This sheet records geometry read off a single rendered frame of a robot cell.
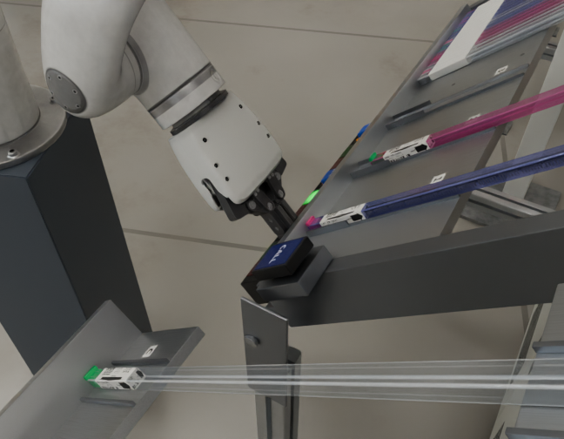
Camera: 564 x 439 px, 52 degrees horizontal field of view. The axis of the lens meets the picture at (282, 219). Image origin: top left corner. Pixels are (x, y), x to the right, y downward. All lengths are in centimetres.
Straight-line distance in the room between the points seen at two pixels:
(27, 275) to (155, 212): 78
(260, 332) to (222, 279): 96
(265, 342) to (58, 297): 50
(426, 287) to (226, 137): 27
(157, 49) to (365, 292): 30
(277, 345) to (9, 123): 47
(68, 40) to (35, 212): 37
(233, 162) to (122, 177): 125
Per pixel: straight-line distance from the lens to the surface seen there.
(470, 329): 150
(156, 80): 60
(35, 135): 86
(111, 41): 51
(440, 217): 51
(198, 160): 60
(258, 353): 60
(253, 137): 64
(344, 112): 205
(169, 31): 60
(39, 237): 89
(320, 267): 52
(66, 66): 54
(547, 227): 40
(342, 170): 70
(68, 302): 101
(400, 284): 49
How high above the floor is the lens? 120
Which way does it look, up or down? 46 degrees down
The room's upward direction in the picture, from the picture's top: straight up
